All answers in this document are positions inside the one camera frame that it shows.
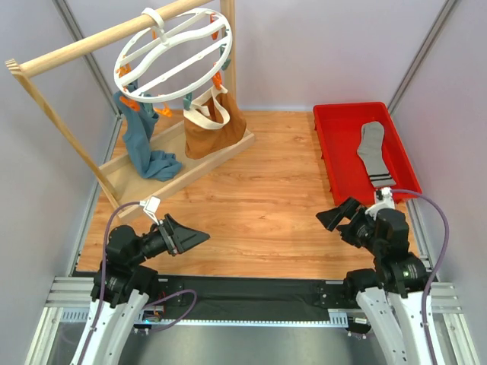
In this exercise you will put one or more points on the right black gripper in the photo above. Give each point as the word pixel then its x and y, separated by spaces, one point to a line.
pixel 352 217

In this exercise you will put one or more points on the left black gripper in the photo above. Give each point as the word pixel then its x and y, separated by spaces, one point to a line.
pixel 169 236

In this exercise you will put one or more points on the white round clip hanger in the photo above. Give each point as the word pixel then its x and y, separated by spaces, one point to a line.
pixel 160 64

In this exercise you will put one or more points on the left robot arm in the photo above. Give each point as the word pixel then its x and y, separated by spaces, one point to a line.
pixel 124 286

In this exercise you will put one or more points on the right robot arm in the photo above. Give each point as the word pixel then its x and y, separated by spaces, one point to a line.
pixel 395 281

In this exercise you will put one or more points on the wooden hanger rack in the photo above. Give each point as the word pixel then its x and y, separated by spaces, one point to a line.
pixel 118 178

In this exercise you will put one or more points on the grey striped sock in tray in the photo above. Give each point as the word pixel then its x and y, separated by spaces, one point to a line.
pixel 370 152

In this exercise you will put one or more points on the red plastic tray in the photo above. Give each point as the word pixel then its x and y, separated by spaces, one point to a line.
pixel 339 131

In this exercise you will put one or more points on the brown sock with cream cuff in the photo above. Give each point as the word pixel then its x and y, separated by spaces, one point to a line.
pixel 212 122

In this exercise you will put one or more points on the blue sock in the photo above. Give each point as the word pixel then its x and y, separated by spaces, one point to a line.
pixel 149 164

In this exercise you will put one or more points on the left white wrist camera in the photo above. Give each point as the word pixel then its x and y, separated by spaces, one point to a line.
pixel 150 206

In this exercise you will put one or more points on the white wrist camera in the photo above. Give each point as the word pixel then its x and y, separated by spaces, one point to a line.
pixel 150 206
pixel 383 199

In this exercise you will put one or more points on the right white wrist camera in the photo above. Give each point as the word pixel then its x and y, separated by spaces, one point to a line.
pixel 383 199

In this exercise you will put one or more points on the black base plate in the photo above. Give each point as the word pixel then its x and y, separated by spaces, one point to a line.
pixel 259 299

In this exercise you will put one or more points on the aluminium frame rail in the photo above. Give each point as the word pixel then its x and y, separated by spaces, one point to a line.
pixel 69 300

